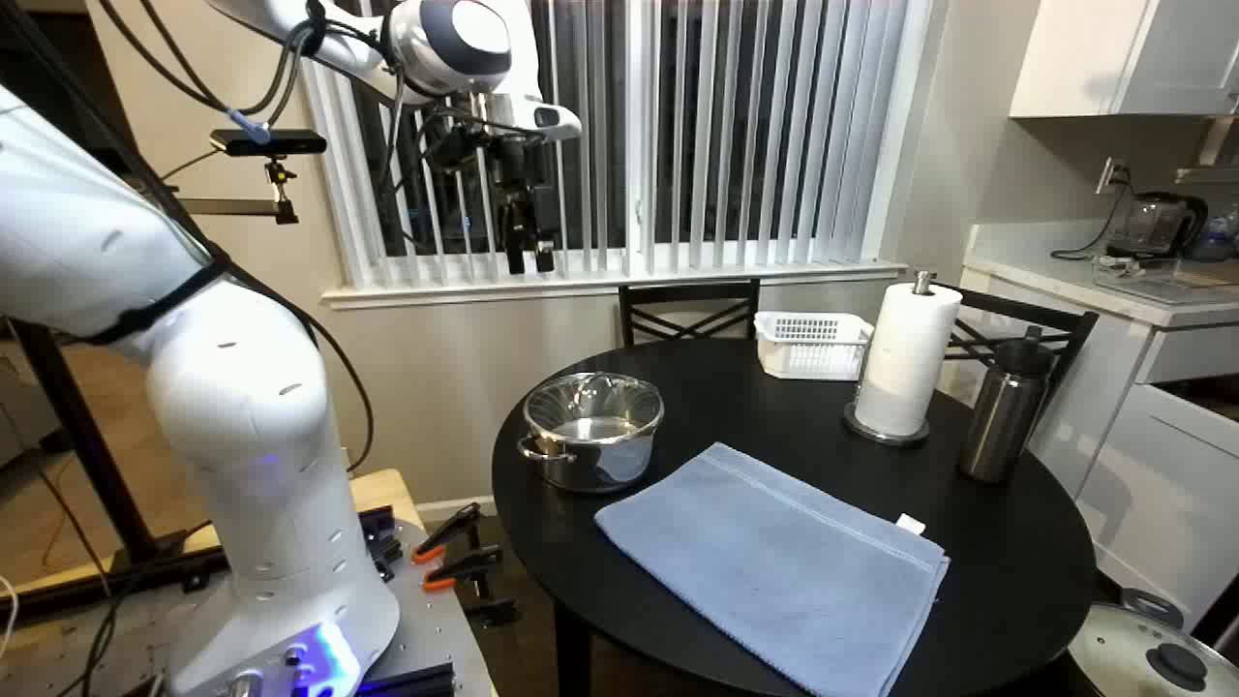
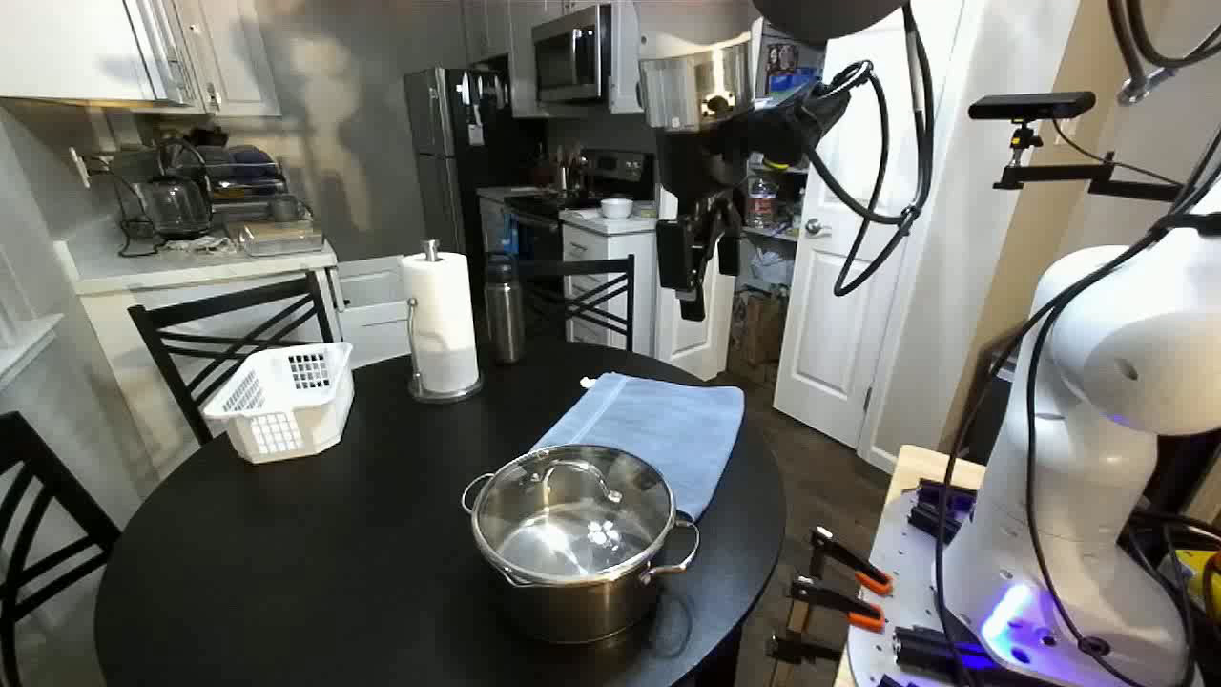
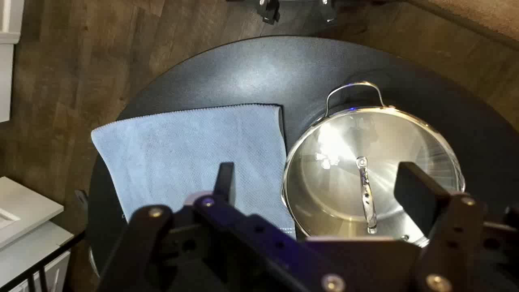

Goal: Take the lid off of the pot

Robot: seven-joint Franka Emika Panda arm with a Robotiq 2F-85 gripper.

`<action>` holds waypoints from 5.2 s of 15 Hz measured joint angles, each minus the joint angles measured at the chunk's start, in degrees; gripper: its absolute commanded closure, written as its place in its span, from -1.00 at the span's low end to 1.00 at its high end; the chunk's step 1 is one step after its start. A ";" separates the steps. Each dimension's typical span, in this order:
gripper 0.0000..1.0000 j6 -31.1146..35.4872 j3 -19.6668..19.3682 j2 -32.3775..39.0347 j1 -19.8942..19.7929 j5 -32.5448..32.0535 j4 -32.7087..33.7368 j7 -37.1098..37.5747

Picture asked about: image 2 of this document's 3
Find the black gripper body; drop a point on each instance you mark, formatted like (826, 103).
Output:
(693, 239)

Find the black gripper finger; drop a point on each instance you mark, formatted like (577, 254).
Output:
(693, 308)

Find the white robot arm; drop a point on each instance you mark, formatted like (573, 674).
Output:
(1112, 356)

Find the stainless steel pot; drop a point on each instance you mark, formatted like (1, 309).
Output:
(577, 540)

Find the blue towel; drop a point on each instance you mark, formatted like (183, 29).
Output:
(681, 427)

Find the black chair far side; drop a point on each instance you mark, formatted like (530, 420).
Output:
(577, 292)

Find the white door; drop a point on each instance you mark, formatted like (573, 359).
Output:
(873, 163)

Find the steel water bottle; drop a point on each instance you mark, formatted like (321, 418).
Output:
(504, 309)

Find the steel microwave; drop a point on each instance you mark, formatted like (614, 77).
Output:
(573, 56)

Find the paper towel roll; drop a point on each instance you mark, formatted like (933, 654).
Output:
(440, 327)

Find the black refrigerator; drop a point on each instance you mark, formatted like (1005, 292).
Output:
(469, 137)

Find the black orange clamp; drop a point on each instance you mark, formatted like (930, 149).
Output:
(855, 613)
(826, 548)

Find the white plastic basket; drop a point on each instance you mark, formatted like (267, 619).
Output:
(286, 403)

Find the white kitchen counter cabinet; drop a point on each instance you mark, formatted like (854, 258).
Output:
(359, 295)

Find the black toaster appliance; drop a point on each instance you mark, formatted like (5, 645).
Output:
(198, 183)

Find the black chair behind basket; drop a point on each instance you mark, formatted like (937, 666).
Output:
(199, 343)

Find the white upper cabinet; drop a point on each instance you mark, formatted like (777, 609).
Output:
(158, 56)

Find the black chair at left edge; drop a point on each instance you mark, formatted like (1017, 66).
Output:
(53, 533)

